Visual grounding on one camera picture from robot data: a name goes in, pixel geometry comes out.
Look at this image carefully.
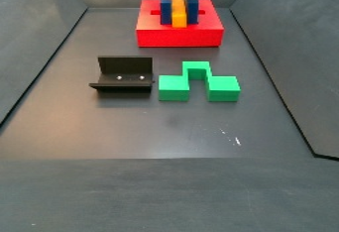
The dark blue U block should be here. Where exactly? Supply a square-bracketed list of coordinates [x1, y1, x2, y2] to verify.
[160, 0, 198, 25]

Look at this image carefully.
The green stepped block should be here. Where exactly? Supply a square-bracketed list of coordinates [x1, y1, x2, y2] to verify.
[157, 60, 242, 103]

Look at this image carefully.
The black angle bracket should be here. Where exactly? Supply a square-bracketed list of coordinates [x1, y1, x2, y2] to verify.
[88, 56, 153, 93]

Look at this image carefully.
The long yellow block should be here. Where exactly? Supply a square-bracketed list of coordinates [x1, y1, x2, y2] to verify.
[172, 0, 186, 28]

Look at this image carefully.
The red board base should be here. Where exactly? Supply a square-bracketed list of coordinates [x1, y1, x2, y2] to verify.
[134, 0, 225, 48]

